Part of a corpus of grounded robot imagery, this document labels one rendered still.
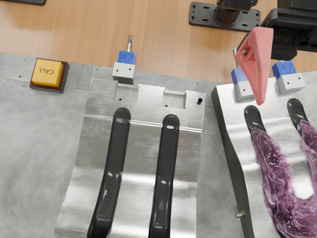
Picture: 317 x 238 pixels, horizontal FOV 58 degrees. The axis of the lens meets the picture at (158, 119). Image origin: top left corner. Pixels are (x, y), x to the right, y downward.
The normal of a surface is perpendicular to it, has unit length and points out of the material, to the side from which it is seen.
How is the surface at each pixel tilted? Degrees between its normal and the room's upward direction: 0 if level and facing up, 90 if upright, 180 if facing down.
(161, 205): 28
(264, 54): 22
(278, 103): 0
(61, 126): 0
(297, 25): 91
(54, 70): 0
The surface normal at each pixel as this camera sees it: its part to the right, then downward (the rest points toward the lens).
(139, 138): 0.04, -0.21
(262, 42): 0.00, 0.12
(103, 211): 0.17, -0.63
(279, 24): -0.11, 0.96
